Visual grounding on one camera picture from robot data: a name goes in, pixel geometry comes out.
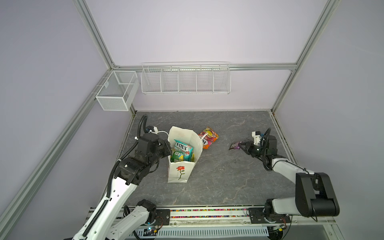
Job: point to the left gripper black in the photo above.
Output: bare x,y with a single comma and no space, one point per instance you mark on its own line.
166,146

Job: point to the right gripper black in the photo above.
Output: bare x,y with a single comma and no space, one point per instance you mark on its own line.
249,144

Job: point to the purple M&M's packet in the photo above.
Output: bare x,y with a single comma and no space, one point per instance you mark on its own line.
235,146

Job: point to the teal Fox's mint bag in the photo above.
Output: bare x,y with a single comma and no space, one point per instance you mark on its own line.
186,149

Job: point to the green candy bag back side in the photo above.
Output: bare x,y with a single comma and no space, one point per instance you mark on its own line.
178,156

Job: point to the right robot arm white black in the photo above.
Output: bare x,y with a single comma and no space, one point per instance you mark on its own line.
314,193

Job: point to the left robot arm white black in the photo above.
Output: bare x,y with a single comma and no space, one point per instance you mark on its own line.
101,226

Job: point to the orange Fox's fruits candy bag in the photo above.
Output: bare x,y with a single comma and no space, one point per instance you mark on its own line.
208,136

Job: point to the white mesh box basket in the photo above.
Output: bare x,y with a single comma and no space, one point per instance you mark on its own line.
118,91

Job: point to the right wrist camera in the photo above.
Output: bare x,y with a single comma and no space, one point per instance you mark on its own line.
257,138

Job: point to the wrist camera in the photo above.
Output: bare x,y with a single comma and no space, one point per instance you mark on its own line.
151,129
257,138

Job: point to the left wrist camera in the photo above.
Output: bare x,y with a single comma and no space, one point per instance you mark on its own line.
151,129

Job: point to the white wire shelf basket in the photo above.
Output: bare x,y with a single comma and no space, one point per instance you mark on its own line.
186,78

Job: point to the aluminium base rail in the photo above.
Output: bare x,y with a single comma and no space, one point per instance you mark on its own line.
232,216

